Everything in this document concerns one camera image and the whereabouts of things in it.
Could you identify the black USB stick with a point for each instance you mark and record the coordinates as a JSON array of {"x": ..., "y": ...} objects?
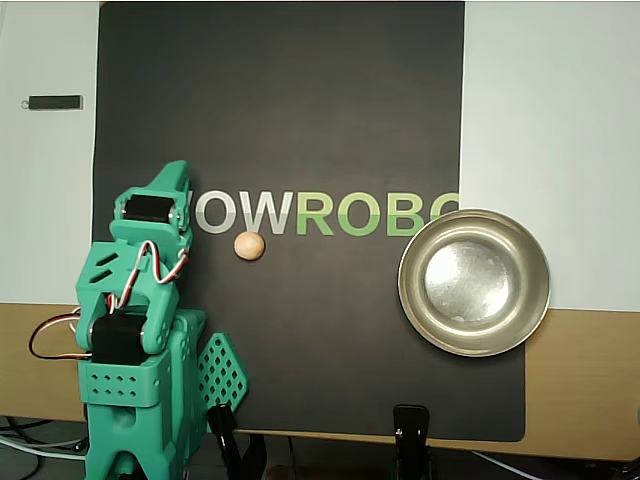
[{"x": 52, "y": 103}]

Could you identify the black table clamp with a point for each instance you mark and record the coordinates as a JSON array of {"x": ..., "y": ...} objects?
[{"x": 222, "y": 425}]

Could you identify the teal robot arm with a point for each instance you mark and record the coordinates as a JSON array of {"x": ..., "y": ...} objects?
[{"x": 120, "y": 385}]

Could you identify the black WOWROBO mat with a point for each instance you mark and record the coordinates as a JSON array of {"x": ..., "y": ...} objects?
[{"x": 300, "y": 100}]

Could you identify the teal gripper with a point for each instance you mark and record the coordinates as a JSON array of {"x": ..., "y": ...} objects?
[{"x": 146, "y": 209}]

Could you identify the metal bowl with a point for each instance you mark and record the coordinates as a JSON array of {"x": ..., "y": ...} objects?
[{"x": 475, "y": 282}]

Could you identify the wooden ball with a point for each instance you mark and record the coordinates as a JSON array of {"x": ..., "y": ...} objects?
[{"x": 249, "y": 246}]

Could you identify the black camera stand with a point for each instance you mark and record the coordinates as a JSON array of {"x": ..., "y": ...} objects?
[{"x": 411, "y": 425}]

